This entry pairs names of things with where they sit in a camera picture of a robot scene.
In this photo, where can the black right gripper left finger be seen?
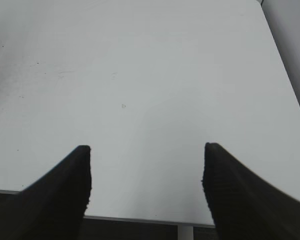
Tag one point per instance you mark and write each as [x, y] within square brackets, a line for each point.
[53, 207]

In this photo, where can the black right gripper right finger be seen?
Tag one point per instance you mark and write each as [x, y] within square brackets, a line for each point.
[243, 206]

